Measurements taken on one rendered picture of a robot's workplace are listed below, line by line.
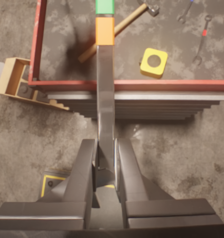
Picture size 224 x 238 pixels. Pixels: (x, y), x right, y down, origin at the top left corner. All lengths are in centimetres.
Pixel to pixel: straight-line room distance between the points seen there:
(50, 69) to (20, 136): 117
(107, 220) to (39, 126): 97
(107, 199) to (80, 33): 96
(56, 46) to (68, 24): 10
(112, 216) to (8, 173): 104
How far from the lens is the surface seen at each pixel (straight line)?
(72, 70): 65
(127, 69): 62
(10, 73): 165
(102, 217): 126
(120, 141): 15
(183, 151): 153
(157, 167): 150
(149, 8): 71
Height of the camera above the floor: 147
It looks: 81 degrees down
